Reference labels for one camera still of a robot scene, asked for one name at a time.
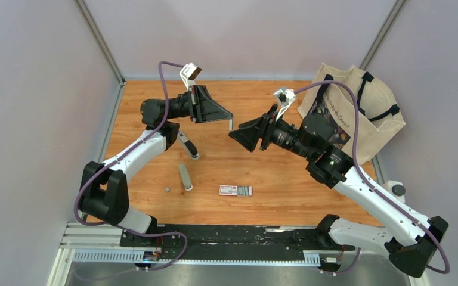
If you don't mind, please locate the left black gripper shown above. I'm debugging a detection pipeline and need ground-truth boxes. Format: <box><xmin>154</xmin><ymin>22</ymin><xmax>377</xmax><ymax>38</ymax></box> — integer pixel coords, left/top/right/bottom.
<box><xmin>165</xmin><ymin>85</ymin><xmax>232</xmax><ymax>124</ymax></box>

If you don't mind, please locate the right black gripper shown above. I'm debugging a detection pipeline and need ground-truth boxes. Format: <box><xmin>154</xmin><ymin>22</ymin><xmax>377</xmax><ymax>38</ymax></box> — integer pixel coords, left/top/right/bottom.
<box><xmin>228</xmin><ymin>105</ymin><xmax>314</xmax><ymax>160</ymax></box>

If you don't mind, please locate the red white staple box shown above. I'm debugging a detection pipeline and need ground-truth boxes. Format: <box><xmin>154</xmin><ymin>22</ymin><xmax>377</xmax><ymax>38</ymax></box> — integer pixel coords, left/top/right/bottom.
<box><xmin>219</xmin><ymin>185</ymin><xmax>253</xmax><ymax>197</ymax></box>

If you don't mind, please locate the grey-green stapler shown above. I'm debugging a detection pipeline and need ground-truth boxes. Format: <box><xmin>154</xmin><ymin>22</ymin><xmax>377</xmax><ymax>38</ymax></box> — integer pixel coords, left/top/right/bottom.
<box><xmin>178</xmin><ymin>163</ymin><xmax>193</xmax><ymax>191</ymax></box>

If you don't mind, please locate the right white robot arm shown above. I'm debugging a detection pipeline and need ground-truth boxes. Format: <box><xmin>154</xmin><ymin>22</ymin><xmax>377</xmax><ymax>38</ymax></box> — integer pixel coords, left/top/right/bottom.
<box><xmin>229</xmin><ymin>105</ymin><xmax>448</xmax><ymax>278</ymax></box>

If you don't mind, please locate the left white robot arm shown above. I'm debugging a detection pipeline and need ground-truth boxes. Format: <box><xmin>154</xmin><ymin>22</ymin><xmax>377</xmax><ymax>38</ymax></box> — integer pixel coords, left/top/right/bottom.
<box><xmin>74</xmin><ymin>85</ymin><xmax>233</xmax><ymax>247</ymax></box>

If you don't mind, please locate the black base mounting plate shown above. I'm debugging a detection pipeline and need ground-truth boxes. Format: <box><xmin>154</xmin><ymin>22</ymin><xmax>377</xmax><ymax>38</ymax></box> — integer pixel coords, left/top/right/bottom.
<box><xmin>119</xmin><ymin>224</ymin><xmax>355</xmax><ymax>271</ymax></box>

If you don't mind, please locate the cream floral tote bag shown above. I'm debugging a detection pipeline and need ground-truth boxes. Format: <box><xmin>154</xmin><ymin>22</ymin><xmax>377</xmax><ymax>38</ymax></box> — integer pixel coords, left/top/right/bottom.
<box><xmin>298</xmin><ymin>64</ymin><xmax>406</xmax><ymax>165</ymax></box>

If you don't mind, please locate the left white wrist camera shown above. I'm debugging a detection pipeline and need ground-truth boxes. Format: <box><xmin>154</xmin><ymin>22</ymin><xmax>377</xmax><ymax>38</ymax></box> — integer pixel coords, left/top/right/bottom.
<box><xmin>179</xmin><ymin>62</ymin><xmax>202</xmax><ymax>92</ymax></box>

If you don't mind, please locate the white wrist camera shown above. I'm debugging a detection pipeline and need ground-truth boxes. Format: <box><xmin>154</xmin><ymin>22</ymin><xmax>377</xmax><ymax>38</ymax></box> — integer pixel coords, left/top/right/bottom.
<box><xmin>179</xmin><ymin>62</ymin><xmax>202</xmax><ymax>92</ymax></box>
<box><xmin>273</xmin><ymin>86</ymin><xmax>296</xmax><ymax>120</ymax></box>

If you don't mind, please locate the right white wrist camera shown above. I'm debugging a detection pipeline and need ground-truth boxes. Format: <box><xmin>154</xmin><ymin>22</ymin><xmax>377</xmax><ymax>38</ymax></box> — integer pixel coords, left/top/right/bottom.
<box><xmin>273</xmin><ymin>86</ymin><xmax>296</xmax><ymax>120</ymax></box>

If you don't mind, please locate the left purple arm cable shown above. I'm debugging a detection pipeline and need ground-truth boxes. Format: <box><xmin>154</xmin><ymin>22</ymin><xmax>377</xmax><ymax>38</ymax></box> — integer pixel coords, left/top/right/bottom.
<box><xmin>73</xmin><ymin>60</ymin><xmax>188</xmax><ymax>277</ymax></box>

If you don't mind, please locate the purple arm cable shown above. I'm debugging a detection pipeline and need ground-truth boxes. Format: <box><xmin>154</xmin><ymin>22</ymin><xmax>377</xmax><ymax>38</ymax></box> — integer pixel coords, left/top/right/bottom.
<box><xmin>292</xmin><ymin>80</ymin><xmax>451</xmax><ymax>275</ymax></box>
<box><xmin>73</xmin><ymin>60</ymin><xmax>188</xmax><ymax>277</ymax></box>

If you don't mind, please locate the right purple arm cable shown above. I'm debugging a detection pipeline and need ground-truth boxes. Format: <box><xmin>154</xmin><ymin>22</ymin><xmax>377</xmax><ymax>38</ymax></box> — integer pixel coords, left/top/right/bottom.
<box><xmin>292</xmin><ymin>80</ymin><xmax>451</xmax><ymax>275</ymax></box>

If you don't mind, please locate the aluminium frame rail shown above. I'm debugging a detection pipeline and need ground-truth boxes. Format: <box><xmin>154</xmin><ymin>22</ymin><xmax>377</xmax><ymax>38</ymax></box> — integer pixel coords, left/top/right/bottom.
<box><xmin>47</xmin><ymin>222</ymin><xmax>429</xmax><ymax>286</ymax></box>

